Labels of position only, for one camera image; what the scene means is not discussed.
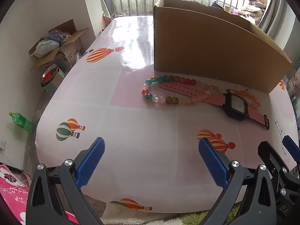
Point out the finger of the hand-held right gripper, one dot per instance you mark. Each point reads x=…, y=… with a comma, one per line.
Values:
x=269, y=154
x=290, y=146

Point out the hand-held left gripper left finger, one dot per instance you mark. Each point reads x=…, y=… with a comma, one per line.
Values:
x=91, y=161

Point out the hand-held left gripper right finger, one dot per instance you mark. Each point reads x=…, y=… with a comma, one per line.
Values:
x=213, y=161

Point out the large brown cardboard box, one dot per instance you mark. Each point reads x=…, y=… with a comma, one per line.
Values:
x=211, y=51

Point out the green shaggy rug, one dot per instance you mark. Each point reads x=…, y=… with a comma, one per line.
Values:
x=194, y=219

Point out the green plastic bottle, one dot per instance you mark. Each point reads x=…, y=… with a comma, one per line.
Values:
x=22, y=121

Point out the pink floral mat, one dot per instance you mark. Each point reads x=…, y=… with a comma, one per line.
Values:
x=14, y=192

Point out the metal bowl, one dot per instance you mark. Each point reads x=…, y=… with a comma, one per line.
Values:
x=52, y=70

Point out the open cardboard storage box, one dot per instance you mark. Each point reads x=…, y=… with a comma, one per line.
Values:
x=70, y=49

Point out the white printed bag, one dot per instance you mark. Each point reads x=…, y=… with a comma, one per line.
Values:
x=44, y=48

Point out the pile of folded clothes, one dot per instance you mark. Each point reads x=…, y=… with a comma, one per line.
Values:
x=58, y=36

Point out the grey curtain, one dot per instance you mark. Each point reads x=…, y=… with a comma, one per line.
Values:
x=277, y=16

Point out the pile of beige bedding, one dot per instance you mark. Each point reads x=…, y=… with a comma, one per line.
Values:
x=252, y=10

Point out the pink cup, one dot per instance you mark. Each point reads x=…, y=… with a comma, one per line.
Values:
x=235, y=11

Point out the black device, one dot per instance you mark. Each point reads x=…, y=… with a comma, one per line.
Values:
x=216, y=4

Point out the white wall socket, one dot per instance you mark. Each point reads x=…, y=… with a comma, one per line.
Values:
x=1, y=144

